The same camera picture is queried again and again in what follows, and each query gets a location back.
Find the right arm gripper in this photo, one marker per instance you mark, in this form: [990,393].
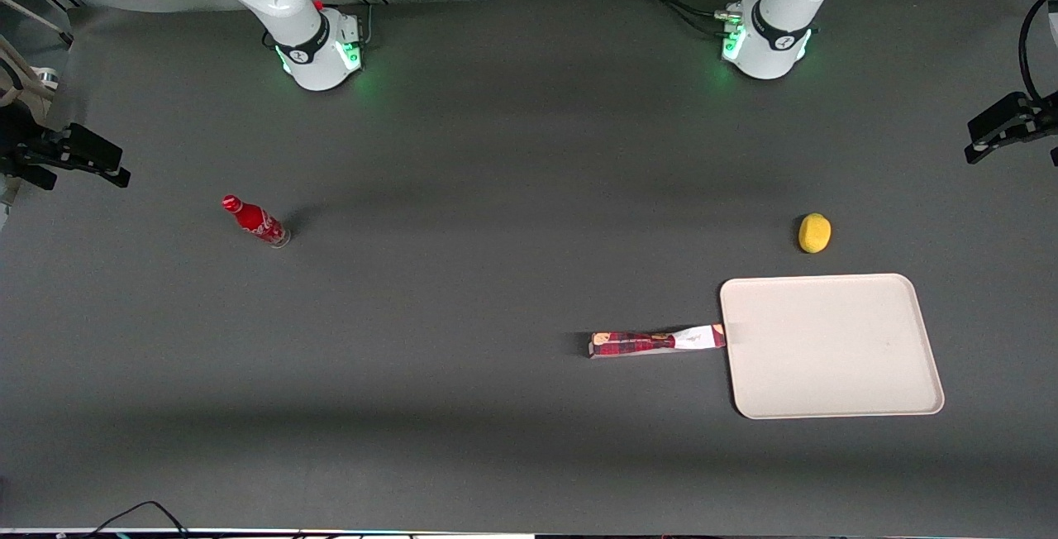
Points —
[25,148]

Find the yellow lemon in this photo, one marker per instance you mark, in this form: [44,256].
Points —
[814,233]

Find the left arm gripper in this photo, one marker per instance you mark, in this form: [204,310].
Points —
[1027,116]

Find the beige plastic tray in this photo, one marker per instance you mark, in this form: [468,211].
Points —
[826,345]

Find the red cola bottle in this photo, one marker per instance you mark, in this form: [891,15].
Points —
[254,221]

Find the red cookie box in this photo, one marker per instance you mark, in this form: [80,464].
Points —
[640,344]

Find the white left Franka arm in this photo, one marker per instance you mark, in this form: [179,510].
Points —
[773,47]

